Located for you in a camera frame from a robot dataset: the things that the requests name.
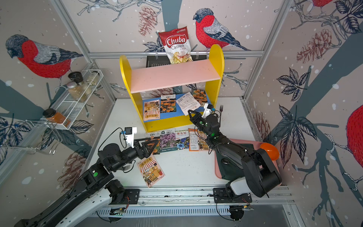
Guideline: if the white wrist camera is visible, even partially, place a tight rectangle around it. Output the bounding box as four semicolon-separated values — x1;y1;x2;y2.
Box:
122;127;137;148
202;103;215;119

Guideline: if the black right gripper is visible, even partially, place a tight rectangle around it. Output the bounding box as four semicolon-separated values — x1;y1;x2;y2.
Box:
187;110;211;140

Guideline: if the white wire spice rack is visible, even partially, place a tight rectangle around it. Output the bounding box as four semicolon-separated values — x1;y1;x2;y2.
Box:
43;69;104;130

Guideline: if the white text seed bag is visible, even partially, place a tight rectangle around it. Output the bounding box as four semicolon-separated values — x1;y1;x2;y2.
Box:
176;92;200;116

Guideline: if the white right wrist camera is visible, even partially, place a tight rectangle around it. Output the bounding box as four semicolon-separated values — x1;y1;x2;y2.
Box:
202;103;215;119

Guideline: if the orange bowl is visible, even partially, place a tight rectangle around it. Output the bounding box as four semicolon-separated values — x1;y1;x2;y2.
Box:
260;143;280;161

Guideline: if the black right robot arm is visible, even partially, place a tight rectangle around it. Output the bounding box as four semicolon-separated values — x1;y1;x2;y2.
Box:
188;110;282;198

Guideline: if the pink shop seed bag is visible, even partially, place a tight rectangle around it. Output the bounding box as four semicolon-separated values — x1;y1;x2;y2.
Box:
137;155;165;188

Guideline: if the dark green cloth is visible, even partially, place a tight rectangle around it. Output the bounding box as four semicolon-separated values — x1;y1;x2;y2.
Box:
215;139;263;181

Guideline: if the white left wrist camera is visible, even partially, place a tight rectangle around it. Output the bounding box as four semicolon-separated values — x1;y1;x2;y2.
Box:
122;127;137;148

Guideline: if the pink tray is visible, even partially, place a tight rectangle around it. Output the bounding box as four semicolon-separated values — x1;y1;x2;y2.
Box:
212;138;282;191

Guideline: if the large shop seed bag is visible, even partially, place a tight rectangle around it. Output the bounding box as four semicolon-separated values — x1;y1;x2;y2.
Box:
143;100;160;121

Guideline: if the pink handled fork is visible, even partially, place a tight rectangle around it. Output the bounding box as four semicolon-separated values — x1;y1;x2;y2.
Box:
123;165;134;173

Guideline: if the red Chuba chips bag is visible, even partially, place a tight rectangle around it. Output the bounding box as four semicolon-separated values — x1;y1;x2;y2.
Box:
159;26;192;64

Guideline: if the marigold seed bag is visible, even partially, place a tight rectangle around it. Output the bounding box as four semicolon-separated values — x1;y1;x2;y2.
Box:
145;131;160;155
160;94;176;113
191;89;208;107

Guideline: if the orange back-side seed bag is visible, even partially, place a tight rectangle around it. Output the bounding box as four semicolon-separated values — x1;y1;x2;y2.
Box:
188;129;200;151

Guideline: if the blue flower seed bag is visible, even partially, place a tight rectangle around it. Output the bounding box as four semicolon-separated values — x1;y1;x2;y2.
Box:
175;130;190;150

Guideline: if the yellow wooden shelf unit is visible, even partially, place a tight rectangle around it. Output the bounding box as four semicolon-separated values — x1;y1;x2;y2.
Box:
119;44;225;132

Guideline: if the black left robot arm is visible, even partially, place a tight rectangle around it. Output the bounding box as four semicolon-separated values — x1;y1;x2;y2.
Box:
15;140;158;227

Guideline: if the orange spice jar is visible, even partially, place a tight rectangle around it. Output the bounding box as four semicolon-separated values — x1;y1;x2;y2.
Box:
43;108;66;124

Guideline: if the black lid spice jar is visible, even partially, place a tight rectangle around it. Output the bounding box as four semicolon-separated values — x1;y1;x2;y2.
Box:
68;72;92;96

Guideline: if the beige spice jar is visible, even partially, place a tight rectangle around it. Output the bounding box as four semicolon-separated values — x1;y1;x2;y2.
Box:
66;81;87;103

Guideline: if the purple flower seed bag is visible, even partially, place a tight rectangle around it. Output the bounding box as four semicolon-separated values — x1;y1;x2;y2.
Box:
160;129;177;153

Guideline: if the shop picture seed bag top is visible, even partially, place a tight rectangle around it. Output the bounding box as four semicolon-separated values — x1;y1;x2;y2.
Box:
196;130;209;151

